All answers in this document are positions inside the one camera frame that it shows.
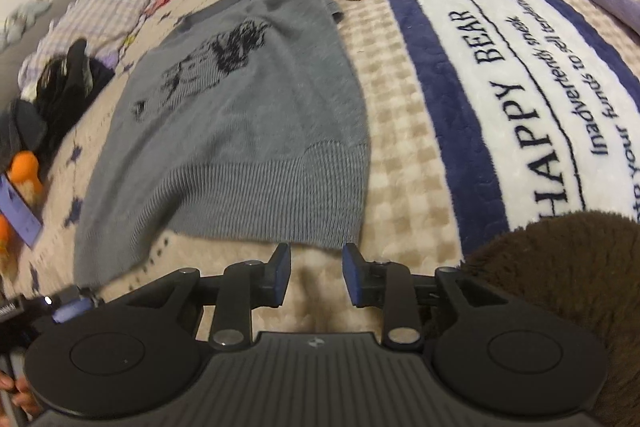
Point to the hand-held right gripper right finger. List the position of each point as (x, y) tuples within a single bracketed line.
[(352, 279)]

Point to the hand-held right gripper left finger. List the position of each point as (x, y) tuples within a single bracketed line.
[(282, 277)]

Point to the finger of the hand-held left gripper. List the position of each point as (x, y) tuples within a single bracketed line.
[(72, 309)]

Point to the grey knit sweater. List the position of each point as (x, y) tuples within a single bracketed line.
[(240, 132)]

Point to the person's left hand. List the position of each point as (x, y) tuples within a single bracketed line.
[(25, 394)]

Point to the purple paper strip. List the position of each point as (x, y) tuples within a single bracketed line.
[(20, 212)]

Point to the orange plush toy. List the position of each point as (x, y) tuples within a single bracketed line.
[(25, 167)]

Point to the printed bear blanket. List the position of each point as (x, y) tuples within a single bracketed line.
[(410, 107)]

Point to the dark grey garment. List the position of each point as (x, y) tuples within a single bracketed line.
[(20, 132)]

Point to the black folded garment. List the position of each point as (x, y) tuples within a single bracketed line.
[(70, 92)]

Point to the pale grey plush toy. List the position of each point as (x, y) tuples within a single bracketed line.
[(25, 19)]

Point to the checked purple pillow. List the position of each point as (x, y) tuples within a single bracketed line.
[(100, 12)]

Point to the pink cloth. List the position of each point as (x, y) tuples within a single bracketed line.
[(160, 1)]

